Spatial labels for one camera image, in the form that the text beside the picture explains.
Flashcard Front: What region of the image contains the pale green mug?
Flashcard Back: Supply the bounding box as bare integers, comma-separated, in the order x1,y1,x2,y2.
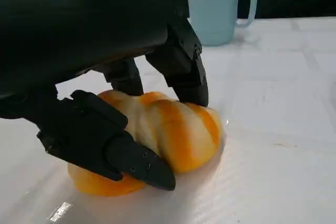
185,0,258,46

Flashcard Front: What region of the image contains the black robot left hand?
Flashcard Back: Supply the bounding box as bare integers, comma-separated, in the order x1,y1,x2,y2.
0,0,209,191

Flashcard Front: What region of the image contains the orange white toy bread roll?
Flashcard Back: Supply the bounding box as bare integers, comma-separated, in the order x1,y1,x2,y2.
67,90,224,197

